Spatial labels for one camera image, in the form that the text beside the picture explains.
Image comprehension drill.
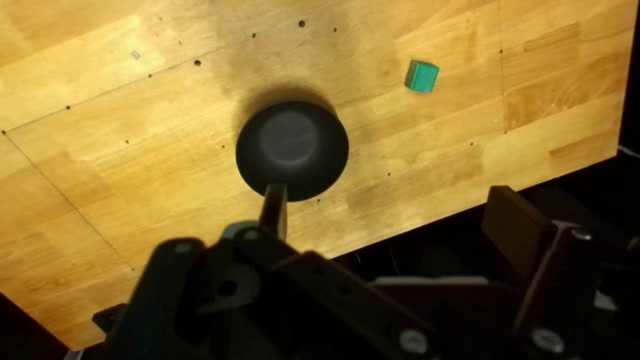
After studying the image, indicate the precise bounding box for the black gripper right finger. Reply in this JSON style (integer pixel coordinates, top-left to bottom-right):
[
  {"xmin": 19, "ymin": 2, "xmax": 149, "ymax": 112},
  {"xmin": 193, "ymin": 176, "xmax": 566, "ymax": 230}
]
[{"xmin": 479, "ymin": 183, "xmax": 596, "ymax": 323}]

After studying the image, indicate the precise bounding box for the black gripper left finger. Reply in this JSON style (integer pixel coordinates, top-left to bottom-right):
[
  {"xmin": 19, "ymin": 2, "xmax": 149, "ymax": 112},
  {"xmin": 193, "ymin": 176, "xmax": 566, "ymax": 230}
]
[{"xmin": 222, "ymin": 182, "xmax": 304, "ymax": 269}]

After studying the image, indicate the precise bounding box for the black bowl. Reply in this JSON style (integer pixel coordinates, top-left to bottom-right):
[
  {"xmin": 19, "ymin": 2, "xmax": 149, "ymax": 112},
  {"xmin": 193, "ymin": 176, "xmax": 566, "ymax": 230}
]
[{"xmin": 234, "ymin": 98, "xmax": 351, "ymax": 204}]

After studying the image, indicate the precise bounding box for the green block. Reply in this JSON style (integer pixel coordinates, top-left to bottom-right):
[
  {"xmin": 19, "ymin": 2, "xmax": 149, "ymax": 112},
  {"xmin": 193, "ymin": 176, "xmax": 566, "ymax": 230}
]
[{"xmin": 402, "ymin": 58, "xmax": 442, "ymax": 95}]

